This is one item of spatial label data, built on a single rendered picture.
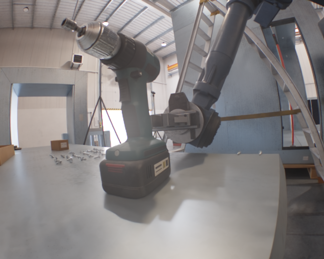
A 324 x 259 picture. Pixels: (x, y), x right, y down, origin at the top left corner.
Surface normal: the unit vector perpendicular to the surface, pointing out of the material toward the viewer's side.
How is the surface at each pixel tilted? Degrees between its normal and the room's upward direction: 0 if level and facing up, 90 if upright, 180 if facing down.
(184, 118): 90
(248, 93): 90
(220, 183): 0
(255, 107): 90
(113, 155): 81
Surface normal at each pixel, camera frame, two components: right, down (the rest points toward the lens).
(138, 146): 0.04, -0.98
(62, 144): 0.93, -0.07
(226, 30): -0.50, -0.14
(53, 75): 0.70, -0.05
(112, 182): -0.38, 0.04
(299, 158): -0.71, 0.06
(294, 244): -0.07, -1.00
